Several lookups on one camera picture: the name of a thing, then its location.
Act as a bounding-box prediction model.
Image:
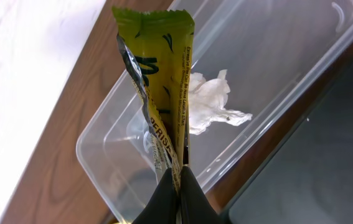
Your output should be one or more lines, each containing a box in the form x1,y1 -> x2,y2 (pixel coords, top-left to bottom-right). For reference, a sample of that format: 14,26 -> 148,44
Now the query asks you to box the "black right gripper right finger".
181,166 -> 223,224

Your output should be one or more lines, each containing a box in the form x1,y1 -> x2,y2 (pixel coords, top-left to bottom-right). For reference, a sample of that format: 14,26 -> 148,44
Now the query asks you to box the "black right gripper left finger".
132,168 -> 177,224

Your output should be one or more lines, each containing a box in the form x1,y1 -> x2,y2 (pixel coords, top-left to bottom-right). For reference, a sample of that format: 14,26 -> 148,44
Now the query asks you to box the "green snack wrapper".
112,7 -> 195,190

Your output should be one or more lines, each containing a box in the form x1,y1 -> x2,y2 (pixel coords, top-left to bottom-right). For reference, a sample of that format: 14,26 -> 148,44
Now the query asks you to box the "crumpled white tissue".
189,69 -> 253,135

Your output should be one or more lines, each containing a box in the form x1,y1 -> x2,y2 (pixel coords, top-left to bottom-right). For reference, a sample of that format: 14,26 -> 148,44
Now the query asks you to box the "black plastic tray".
221,61 -> 353,224

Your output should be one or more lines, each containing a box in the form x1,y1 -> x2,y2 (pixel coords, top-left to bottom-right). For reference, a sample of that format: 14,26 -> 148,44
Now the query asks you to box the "clear plastic bin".
76,0 -> 353,223

